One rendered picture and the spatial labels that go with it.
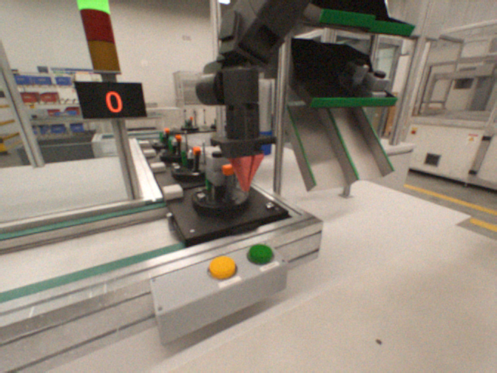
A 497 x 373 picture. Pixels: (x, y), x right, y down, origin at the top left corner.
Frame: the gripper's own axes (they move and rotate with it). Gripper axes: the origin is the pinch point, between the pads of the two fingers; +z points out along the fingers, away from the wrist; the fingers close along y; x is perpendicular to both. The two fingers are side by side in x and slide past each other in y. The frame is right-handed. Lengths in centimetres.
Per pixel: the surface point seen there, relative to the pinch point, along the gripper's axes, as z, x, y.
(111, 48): -25.4, -22.0, 17.0
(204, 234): 8.6, -1.3, 8.4
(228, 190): 3.1, -7.1, 0.4
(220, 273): 8.8, 9.9, 9.7
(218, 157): -3.6, -11.4, 0.4
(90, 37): -27.0, -22.0, 20.0
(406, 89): -21, -63, -165
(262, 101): -16, -85, -59
